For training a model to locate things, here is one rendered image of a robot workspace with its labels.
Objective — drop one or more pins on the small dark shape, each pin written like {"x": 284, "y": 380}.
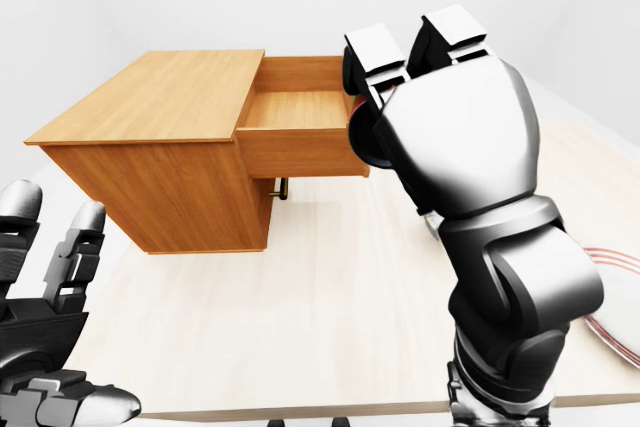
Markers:
{"x": 341, "y": 423}
{"x": 276, "y": 423}

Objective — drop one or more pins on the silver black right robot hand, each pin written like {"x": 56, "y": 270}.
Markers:
{"x": 475, "y": 137}

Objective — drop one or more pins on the wooden cabinet drawer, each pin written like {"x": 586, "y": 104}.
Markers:
{"x": 295, "y": 147}
{"x": 262, "y": 219}

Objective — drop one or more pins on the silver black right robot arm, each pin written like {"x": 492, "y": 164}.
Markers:
{"x": 520, "y": 297}

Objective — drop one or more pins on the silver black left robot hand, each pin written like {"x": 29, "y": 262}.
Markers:
{"x": 35, "y": 337}

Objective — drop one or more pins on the white plate with red rings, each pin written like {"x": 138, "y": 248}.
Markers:
{"x": 617, "y": 337}

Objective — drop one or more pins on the wooden cabinet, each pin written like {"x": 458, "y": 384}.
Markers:
{"x": 150, "y": 147}

